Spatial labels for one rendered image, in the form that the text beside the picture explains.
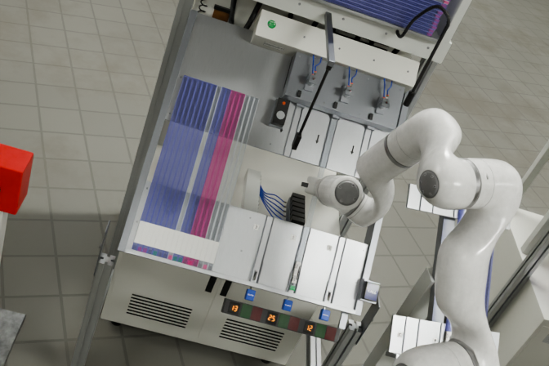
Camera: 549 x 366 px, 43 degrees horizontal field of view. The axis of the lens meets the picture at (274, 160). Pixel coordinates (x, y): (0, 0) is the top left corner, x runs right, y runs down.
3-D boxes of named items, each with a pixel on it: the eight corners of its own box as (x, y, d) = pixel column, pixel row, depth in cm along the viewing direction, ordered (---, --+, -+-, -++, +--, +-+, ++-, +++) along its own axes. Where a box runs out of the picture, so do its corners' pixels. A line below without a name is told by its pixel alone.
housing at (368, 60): (396, 99, 216) (414, 87, 203) (246, 50, 208) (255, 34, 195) (401, 74, 218) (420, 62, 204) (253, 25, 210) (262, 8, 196)
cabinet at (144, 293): (279, 376, 262) (341, 262, 227) (96, 329, 251) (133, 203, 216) (283, 257, 315) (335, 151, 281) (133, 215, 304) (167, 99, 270)
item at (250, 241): (350, 309, 199) (354, 310, 196) (126, 247, 189) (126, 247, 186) (366, 244, 203) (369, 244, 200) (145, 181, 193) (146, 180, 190)
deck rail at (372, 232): (353, 314, 202) (360, 315, 196) (347, 313, 202) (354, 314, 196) (406, 87, 216) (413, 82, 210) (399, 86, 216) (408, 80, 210)
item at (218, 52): (377, 187, 209) (382, 185, 204) (163, 122, 199) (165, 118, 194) (400, 86, 216) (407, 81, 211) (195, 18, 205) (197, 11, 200)
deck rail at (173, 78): (124, 252, 191) (124, 252, 185) (117, 250, 191) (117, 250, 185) (195, 18, 206) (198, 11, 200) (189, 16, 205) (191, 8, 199)
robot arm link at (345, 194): (358, 190, 182) (331, 168, 181) (373, 192, 169) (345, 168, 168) (338, 216, 181) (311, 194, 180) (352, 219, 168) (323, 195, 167)
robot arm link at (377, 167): (448, 167, 158) (372, 212, 182) (395, 122, 156) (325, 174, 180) (435, 194, 153) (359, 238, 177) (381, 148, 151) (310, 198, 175)
